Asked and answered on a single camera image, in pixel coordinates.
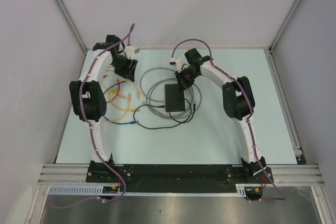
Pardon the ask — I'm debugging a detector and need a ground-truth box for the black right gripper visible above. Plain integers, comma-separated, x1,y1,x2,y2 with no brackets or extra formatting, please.
175,68,200,93

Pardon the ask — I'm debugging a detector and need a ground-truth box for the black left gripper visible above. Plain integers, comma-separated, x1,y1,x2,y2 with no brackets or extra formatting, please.
110,55,138,82

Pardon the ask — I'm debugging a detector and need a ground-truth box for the yellow ethernet cable port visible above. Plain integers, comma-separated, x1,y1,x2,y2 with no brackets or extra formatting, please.
101,66,124,96
115,78,141,99

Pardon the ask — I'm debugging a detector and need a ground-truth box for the yellow ethernet cable top port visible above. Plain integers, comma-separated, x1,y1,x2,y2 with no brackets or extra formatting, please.
101,66,124,96

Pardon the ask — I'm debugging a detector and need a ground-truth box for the black power cable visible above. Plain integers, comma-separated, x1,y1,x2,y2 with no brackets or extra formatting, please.
133,98,197,131

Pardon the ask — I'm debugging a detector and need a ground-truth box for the blue ethernet cable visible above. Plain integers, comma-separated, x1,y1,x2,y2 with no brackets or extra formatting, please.
104,115,139,125

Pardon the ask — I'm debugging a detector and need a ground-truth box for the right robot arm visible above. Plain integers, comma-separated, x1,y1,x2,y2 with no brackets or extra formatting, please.
170,48,267,183

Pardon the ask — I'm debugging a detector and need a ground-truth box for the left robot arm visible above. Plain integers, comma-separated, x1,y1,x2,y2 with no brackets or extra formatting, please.
69,35,139,183

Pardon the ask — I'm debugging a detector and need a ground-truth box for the black network switch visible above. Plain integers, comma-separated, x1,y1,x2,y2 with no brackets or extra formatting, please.
164,84,185,112

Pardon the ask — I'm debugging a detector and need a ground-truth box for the grey ethernet cable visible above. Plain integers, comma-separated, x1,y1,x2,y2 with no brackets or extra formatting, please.
139,68,203,121

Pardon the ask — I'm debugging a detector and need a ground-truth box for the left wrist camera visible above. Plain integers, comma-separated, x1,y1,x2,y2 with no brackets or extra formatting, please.
123,46,140,60

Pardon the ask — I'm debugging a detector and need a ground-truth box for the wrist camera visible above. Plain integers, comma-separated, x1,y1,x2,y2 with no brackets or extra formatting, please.
170,58,184,72
123,46,140,60

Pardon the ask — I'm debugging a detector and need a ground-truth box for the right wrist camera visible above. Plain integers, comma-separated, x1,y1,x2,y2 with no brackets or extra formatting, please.
170,58,184,72

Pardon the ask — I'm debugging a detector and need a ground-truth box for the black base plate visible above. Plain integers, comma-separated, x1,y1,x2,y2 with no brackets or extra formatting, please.
86,162,272,194

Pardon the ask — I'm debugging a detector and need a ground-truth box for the aluminium frame rail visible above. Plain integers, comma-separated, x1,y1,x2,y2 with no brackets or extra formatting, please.
38,164,324,187

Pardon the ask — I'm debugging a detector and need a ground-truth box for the grey cable duct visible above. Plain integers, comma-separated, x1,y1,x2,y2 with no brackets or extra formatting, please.
48,185,246,197

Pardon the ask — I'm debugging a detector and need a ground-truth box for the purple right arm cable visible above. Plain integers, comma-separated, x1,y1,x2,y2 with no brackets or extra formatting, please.
171,39,287,201

